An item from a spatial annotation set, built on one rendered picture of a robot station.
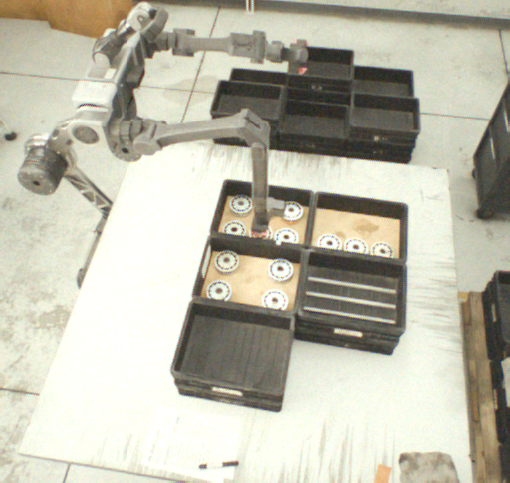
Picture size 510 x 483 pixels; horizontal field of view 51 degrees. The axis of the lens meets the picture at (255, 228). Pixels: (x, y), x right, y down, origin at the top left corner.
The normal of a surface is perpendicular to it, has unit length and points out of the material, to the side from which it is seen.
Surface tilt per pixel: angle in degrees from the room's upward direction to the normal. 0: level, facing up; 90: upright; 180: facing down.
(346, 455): 0
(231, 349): 0
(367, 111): 0
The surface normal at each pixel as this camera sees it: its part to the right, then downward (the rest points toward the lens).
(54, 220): 0.00, -0.58
